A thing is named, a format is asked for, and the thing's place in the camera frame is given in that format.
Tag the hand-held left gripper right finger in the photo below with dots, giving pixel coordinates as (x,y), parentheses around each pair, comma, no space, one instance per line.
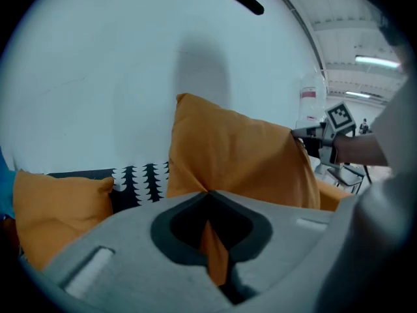
(286,240)

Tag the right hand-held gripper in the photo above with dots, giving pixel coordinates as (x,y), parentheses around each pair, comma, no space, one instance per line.
(340,117)

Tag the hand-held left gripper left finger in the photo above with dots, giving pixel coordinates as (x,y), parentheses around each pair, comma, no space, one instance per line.
(137,259)

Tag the orange pillow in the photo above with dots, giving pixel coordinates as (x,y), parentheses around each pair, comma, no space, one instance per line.
(62,207)
(238,152)

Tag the blue pillow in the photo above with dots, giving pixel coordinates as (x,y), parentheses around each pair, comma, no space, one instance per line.
(6,181)

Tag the person's right forearm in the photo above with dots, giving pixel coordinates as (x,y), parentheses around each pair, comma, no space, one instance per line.
(361,150)

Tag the clear container with red label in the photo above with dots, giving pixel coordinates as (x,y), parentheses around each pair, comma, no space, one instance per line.
(312,96)

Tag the metal chair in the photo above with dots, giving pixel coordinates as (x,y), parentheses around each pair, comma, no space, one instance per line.
(345,178)

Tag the long ceiling light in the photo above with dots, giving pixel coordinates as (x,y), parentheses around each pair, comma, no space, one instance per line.
(358,94)
(376,61)

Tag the person's black printed shirt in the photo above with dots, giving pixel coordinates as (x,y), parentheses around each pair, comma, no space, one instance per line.
(387,8)

